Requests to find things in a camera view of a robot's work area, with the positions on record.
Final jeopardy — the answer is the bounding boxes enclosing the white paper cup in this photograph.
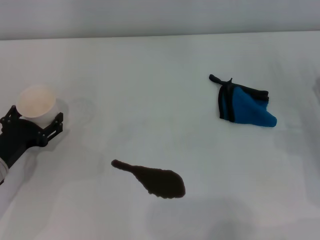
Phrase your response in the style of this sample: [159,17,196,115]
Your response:
[16,84,60,127]

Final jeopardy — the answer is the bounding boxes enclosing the blue rag with black trim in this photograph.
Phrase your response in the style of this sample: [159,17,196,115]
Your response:
[208,73,278,129]

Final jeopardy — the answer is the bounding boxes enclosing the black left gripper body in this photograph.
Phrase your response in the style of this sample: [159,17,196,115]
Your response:
[0,118,46,168]

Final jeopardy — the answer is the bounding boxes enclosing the black water stain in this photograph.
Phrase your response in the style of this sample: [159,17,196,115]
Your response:
[110,159,187,200]

